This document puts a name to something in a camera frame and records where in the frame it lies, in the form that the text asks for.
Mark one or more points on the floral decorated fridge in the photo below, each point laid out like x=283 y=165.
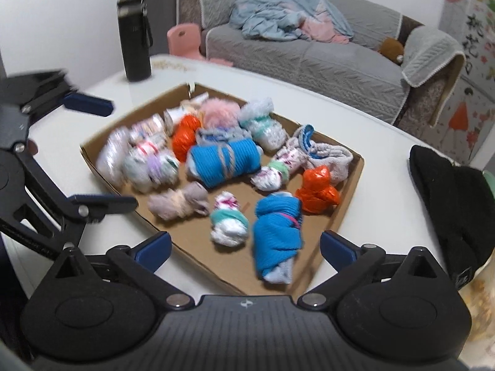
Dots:
x=468 y=115

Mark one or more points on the grey quilted armrest throw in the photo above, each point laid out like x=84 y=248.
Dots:
x=427 y=51

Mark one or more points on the grey sofa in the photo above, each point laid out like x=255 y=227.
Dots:
x=355 y=73

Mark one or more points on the beige grey sock bundle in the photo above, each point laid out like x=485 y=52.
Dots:
x=180 y=203

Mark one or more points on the pale lavender sock bundle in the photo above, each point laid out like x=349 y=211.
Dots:
x=151 y=172

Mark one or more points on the clear plastic bag bundle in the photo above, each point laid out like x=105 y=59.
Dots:
x=110 y=159

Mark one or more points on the light blue blanket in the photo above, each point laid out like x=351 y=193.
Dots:
x=288 y=20

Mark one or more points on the brown cardboard box tray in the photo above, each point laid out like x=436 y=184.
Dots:
x=244 y=193

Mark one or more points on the pastel striped bundle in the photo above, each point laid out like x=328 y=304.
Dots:
x=149 y=127

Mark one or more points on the pink plastic stool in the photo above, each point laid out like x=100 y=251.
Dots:
x=184 y=40

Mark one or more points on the white teal small sock bundle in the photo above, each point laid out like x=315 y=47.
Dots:
x=229 y=226

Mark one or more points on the white purple floral sock bundle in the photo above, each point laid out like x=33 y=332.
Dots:
x=279 y=170

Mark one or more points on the grey blue sock bundle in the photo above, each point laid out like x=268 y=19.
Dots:
x=335 y=158

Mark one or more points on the orange plastic bag bundle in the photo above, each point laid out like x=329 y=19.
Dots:
x=184 y=136

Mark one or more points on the mint white fluffy sock bundle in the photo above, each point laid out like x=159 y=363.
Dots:
x=255 y=116

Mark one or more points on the black knit hat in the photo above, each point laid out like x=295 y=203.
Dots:
x=460 y=205

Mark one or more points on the blue sock bundle pink band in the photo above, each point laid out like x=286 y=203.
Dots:
x=277 y=237

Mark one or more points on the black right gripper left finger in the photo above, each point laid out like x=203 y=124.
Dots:
x=136 y=266

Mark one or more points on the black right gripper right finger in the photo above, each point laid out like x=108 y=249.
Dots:
x=354 y=265

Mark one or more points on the brown plush toy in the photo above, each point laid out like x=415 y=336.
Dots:
x=393 y=50

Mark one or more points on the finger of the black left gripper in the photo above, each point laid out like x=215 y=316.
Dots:
x=96 y=206
x=77 y=100

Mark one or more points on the pink fluffy pompom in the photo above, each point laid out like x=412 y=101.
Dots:
x=219 y=113

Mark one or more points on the blue ribbed sock bundle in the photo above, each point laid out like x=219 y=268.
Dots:
x=220 y=163

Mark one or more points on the black thermos bottle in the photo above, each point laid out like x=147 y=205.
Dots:
x=136 y=38

